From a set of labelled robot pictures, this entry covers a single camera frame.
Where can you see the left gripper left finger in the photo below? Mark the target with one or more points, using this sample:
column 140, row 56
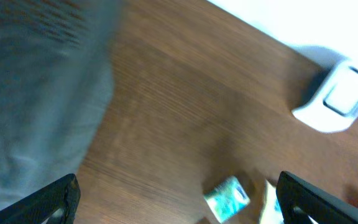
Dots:
column 55, row 203

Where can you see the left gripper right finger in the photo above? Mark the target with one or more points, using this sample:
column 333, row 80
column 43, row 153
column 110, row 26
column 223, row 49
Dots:
column 302, row 202

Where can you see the beige snack bag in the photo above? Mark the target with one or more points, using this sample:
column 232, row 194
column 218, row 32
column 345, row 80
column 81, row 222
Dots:
column 271, row 212

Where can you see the teal tissue pack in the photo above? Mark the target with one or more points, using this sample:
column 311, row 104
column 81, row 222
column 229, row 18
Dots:
column 227, row 199

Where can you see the white barcode scanner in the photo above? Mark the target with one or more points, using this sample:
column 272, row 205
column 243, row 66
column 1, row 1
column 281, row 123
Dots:
column 334, row 105

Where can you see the grey plastic mesh basket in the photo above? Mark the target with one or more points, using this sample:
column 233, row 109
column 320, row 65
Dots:
column 56, row 83

